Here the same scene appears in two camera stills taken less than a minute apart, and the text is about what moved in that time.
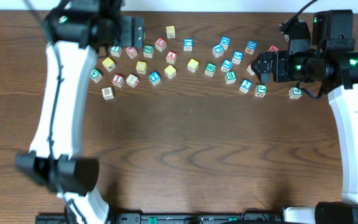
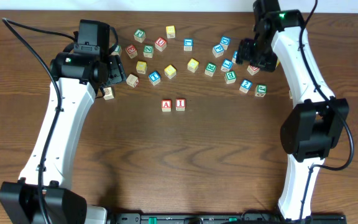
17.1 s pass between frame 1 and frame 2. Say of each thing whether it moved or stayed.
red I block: moved
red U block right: stayed
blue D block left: stayed
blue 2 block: stayed
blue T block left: stayed
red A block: moved
